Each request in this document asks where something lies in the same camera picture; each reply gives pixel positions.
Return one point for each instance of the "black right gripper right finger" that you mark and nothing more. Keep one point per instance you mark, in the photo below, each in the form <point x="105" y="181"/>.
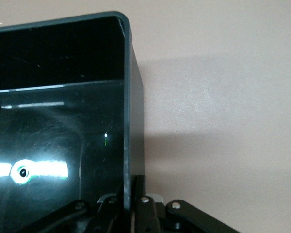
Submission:
<point x="145" y="218"/>

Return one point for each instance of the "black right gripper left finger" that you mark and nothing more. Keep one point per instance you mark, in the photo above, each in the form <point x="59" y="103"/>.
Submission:
<point x="106" y="218"/>

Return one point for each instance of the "black plastic box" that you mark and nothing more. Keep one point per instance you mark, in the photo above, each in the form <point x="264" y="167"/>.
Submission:
<point x="63" y="121"/>

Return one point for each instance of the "brown table cover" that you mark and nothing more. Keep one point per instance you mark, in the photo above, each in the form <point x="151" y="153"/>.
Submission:
<point x="220" y="109"/>

